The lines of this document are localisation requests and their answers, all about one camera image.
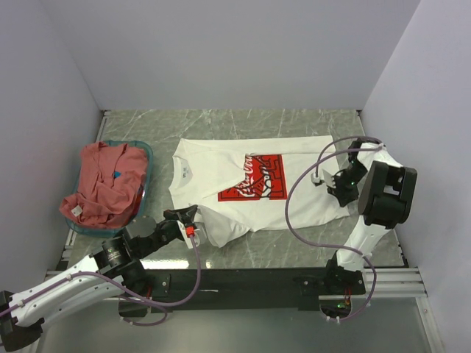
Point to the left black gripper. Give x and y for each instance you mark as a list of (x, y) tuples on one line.
[(186, 215)]

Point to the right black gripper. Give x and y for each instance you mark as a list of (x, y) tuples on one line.
[(344, 197)]

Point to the white Coca-Cola t-shirt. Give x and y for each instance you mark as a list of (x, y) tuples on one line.
[(242, 186)]

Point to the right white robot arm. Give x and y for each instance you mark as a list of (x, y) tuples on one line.
[(384, 190)]

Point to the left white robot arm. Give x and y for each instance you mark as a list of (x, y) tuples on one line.
[(113, 269)]

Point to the black base beam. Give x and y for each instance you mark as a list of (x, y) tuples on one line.
[(240, 299)]

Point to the red t-shirt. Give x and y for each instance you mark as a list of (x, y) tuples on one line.
[(106, 180)]

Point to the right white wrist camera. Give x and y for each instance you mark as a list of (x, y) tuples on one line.
[(323, 177)]

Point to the aluminium frame rail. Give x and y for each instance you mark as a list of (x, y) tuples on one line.
[(383, 282)]

